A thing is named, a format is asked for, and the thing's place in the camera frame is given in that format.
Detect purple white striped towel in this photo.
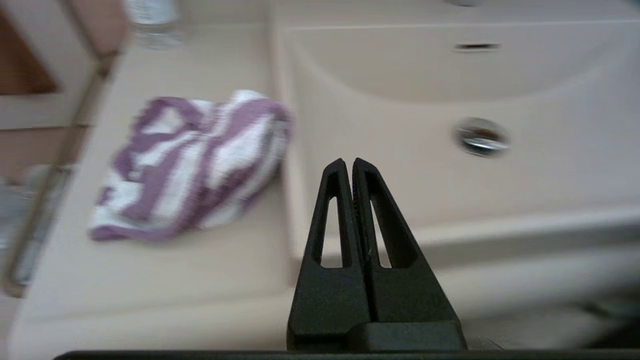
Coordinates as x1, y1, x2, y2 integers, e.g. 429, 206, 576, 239
88, 90, 295, 244

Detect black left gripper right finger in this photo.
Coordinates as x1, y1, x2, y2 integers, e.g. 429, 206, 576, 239
352, 157, 468, 352

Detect chrome sink drain stopper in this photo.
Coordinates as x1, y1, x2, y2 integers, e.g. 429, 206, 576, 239
453, 117, 511, 158

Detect clear plastic water bottle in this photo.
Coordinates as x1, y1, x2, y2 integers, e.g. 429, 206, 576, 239
124, 0, 187, 51

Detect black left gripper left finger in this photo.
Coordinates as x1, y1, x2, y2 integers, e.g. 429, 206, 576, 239
286, 158, 372, 352

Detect beige sink basin countertop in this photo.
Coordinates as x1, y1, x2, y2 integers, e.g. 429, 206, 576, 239
7, 0, 640, 353

